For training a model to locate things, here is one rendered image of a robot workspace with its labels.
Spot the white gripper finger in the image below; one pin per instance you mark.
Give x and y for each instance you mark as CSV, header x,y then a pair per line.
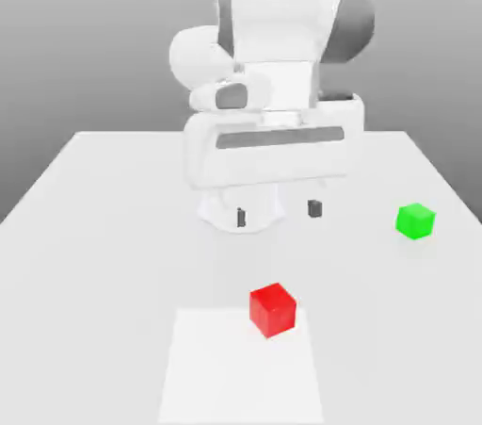
x,y
241,217
314,208

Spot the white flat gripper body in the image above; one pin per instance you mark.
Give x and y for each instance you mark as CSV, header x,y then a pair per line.
x,y
271,161

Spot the small red cube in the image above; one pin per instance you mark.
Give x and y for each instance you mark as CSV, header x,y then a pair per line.
x,y
272,310

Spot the small green cube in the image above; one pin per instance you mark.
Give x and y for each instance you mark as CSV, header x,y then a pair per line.
x,y
415,220

